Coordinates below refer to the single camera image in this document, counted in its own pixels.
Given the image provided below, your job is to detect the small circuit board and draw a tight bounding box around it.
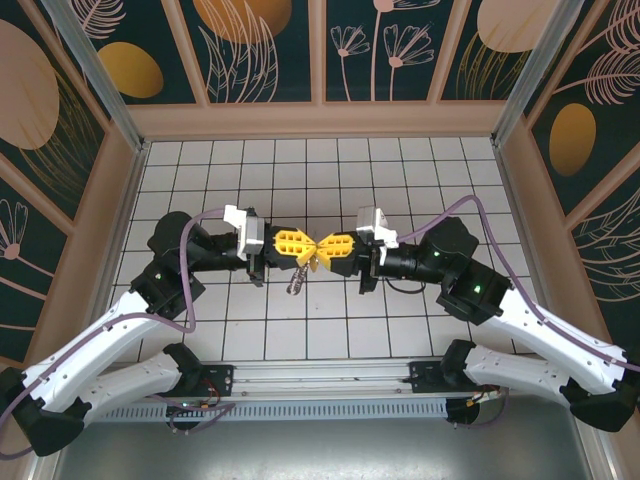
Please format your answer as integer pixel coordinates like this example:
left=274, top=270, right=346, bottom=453
left=167, top=399, right=221, bottom=419

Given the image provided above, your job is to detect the grey metal sheet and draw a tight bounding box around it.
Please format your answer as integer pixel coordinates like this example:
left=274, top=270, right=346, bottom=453
left=29, top=417, right=616, bottom=480

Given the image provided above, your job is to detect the grey side rail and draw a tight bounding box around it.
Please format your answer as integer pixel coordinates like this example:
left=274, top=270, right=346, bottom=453
left=494, top=142, right=569, bottom=354
left=74, top=142, right=151, bottom=362

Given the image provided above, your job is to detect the thin black cable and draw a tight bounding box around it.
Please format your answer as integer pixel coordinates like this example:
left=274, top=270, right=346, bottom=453
left=387, top=278, right=427, bottom=294

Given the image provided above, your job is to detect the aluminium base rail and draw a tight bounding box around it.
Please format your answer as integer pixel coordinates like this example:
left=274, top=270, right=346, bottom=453
left=199, top=357, right=591, bottom=399

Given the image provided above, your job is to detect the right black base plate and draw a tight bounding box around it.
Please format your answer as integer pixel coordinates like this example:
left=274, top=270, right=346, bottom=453
left=408, top=360, right=454, bottom=396

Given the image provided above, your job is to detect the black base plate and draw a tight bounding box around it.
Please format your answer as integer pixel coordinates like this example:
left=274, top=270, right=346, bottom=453
left=197, top=364, right=236, bottom=399
left=408, top=360, right=454, bottom=396

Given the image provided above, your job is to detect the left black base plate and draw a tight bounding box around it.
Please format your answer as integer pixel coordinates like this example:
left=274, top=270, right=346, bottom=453
left=197, top=364, right=236, bottom=399

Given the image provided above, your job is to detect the grey slotted cable duct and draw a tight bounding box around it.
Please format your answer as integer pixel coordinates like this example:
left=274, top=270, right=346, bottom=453
left=89, top=402, right=449, bottom=421

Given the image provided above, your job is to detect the aluminium frame post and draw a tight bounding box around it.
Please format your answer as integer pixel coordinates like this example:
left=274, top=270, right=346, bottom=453
left=490, top=0, right=589, bottom=147
left=39, top=0, right=151, bottom=154

